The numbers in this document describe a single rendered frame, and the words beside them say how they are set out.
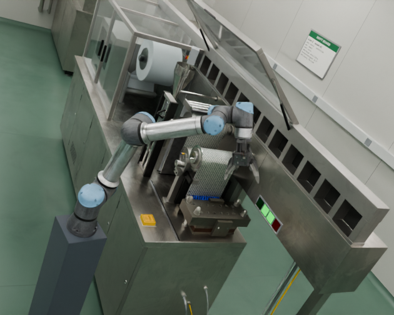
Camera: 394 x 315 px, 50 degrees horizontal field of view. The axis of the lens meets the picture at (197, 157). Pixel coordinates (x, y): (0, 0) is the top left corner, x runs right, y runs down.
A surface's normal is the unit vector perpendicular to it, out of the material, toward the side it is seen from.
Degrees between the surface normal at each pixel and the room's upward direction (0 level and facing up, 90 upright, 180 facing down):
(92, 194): 7
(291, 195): 90
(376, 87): 90
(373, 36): 90
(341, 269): 90
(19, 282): 0
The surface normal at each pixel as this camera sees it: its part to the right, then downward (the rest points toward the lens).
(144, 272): 0.36, 0.56
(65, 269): 0.53, 0.58
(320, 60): -0.86, -0.11
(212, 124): -0.25, 0.38
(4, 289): 0.36, -0.82
